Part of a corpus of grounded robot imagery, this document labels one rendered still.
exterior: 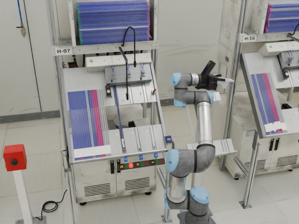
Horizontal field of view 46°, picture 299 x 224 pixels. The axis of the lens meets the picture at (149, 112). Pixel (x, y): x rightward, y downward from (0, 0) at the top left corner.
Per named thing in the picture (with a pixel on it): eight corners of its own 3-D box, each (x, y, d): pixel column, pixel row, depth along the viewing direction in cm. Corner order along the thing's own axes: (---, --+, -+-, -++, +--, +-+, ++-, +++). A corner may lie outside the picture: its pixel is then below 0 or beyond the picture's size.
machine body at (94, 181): (155, 196, 315) (157, 138, 285) (76, 209, 300) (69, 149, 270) (140, 154, 370) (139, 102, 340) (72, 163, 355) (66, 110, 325)
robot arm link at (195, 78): (187, 71, 202) (193, 74, 195) (195, 72, 204) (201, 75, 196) (186, 84, 204) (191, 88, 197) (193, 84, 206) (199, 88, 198)
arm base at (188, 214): (214, 225, 214) (216, 213, 209) (192, 232, 209) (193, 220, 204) (201, 208, 226) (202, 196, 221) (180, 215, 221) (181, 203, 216)
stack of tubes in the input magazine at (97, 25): (150, 40, 259) (150, 3, 246) (79, 45, 248) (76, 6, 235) (146, 35, 270) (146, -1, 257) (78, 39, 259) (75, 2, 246)
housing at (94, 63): (149, 70, 279) (152, 62, 266) (86, 75, 269) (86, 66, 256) (147, 60, 282) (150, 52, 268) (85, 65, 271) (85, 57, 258)
